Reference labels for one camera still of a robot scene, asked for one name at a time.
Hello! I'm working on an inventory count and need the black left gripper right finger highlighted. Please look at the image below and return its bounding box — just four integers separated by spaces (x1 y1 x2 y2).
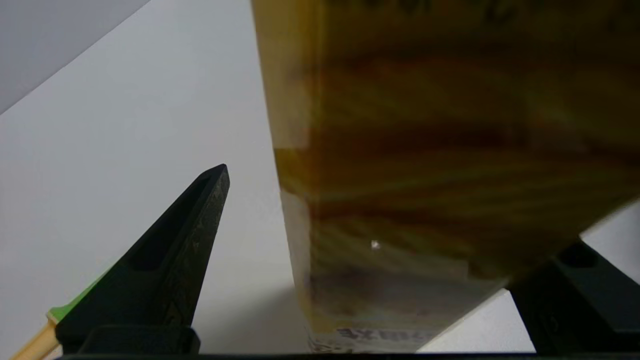
507 240 640 354

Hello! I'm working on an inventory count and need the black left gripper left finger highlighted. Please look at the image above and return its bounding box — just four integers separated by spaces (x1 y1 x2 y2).
54 164 231 354

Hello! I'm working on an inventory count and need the tall yellow snack box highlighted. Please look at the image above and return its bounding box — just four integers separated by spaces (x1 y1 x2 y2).
250 0 640 354

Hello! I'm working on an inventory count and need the yellow green-handled pasta spoon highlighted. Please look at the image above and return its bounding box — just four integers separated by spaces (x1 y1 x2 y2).
10 267 117 360

